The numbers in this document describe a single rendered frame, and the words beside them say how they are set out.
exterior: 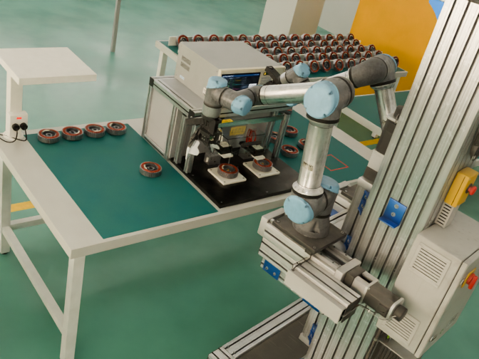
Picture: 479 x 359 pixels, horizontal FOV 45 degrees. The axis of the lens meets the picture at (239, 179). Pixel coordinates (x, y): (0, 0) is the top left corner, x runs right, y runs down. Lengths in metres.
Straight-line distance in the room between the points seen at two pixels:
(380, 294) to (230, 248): 1.79
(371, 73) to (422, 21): 3.84
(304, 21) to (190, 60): 4.06
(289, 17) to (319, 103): 5.04
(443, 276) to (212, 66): 1.51
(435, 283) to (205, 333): 1.45
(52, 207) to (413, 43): 4.63
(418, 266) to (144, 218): 1.21
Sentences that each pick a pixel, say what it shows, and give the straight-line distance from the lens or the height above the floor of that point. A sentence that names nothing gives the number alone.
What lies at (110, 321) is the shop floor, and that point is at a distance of 3.25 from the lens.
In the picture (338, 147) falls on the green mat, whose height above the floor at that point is 0.75.
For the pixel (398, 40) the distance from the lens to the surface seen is 6.59.
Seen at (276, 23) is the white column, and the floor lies 0.55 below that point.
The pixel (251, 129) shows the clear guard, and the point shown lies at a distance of 2.98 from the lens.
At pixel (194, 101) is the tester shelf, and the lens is 3.02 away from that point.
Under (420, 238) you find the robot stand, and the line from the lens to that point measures 2.23.
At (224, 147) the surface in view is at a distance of 3.06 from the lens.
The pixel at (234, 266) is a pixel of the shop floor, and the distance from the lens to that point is 3.75.
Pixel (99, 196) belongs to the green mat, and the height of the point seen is 0.75.
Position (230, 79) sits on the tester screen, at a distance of 2.98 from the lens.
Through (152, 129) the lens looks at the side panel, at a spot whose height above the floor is 0.83.
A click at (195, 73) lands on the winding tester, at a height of 1.22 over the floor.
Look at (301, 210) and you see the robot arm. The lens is 2.12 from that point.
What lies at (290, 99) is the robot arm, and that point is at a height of 1.52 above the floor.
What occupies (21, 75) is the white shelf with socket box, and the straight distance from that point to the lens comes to 2.79.
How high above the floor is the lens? 2.30
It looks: 30 degrees down
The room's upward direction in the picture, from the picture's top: 14 degrees clockwise
